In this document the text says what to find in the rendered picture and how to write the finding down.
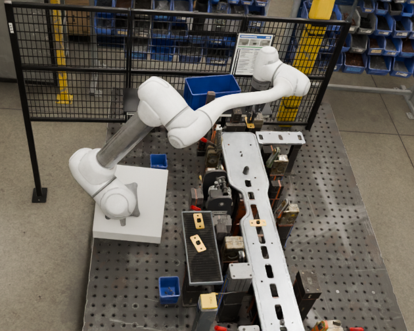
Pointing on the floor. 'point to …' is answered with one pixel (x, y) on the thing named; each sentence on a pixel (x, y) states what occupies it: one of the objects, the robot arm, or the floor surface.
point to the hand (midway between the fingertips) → (251, 116)
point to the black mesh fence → (39, 196)
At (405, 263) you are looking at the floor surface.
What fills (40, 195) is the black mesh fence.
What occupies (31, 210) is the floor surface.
